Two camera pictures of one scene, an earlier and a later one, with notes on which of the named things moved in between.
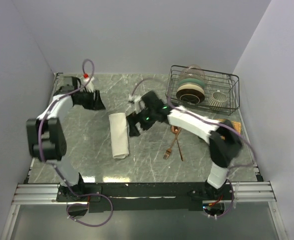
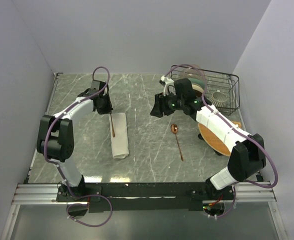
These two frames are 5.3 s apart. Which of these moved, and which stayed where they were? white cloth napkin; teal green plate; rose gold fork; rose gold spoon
Moved: rose gold fork
Stayed: rose gold spoon; teal green plate; white cloth napkin
